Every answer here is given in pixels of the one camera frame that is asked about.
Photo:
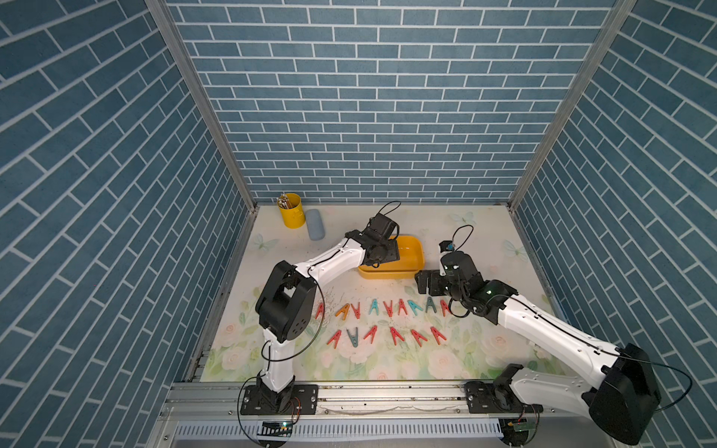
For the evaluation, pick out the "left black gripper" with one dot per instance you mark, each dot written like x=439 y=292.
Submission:
x=392 y=252

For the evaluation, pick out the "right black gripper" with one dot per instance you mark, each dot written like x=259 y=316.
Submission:
x=432 y=276

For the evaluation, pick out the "yellow plastic storage box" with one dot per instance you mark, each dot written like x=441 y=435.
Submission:
x=411 y=261

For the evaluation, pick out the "grey-green clothespin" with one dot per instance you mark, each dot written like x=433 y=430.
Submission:
x=430 y=305

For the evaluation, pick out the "light teal clothespin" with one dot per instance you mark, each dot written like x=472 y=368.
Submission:
x=415 y=308

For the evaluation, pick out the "red clothespin placed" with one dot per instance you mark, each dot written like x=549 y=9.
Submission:
x=356 y=310
x=389 y=308

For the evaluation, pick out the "red clothespin box edge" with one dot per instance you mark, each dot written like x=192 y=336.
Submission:
x=419 y=337

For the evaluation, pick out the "grey-blue clothespin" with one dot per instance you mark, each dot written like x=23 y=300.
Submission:
x=353 y=336

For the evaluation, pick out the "red clothespin second row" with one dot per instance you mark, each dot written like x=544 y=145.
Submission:
x=334 y=340

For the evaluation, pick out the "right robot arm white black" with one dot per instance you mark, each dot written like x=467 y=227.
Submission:
x=613 y=386

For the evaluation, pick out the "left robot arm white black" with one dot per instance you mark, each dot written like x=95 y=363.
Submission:
x=286 y=303

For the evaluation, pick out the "blue-grey fabric case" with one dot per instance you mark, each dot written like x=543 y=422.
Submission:
x=314 y=224

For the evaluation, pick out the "yellow pen cup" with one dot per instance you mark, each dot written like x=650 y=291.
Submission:
x=293 y=218

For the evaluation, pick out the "pens in cup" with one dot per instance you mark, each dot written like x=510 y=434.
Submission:
x=284 y=202

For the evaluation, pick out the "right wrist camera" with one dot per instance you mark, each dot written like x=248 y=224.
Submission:
x=446 y=246

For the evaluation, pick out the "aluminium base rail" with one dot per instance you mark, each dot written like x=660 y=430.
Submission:
x=386 y=398

